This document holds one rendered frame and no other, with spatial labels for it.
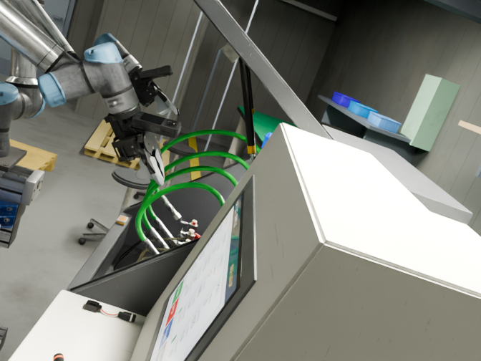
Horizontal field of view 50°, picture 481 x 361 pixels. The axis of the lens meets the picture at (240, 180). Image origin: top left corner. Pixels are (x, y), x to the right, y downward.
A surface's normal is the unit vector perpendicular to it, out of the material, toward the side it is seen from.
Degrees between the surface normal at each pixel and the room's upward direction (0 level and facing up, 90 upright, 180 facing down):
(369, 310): 90
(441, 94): 90
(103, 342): 0
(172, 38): 90
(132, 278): 90
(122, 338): 0
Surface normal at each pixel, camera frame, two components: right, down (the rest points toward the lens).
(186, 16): 0.11, 0.31
